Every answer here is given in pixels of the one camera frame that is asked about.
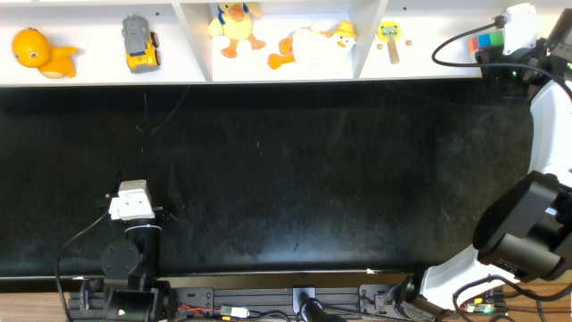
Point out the many-coloured puzzle cube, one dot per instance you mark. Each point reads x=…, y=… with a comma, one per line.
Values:
x=485, y=40

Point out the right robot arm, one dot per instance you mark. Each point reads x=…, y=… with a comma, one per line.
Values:
x=552, y=134

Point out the white shelf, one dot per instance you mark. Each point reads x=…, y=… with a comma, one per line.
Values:
x=179, y=67

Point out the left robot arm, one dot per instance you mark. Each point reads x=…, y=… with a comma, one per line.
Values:
x=120, y=259

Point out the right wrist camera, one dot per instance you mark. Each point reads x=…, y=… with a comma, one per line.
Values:
x=520, y=27

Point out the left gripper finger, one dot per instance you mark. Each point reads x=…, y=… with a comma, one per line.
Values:
x=174, y=188
x=119, y=175

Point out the grey and yellow toy truck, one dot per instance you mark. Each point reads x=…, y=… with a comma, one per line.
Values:
x=138, y=44

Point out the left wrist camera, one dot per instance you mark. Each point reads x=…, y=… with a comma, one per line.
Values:
x=133, y=201

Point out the mounting rail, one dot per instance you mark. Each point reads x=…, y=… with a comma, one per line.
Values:
x=268, y=297

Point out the white plush duck yellow hat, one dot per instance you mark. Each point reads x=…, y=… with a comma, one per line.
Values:
x=317, y=47

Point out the yellow rubber duck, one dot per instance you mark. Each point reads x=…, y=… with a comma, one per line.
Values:
x=40, y=53

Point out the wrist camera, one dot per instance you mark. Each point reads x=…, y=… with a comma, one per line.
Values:
x=133, y=201
x=520, y=27

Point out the yellow rattle drum toy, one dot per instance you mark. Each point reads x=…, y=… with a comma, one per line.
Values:
x=389, y=32

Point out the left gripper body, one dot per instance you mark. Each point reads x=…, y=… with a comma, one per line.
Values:
x=165, y=213

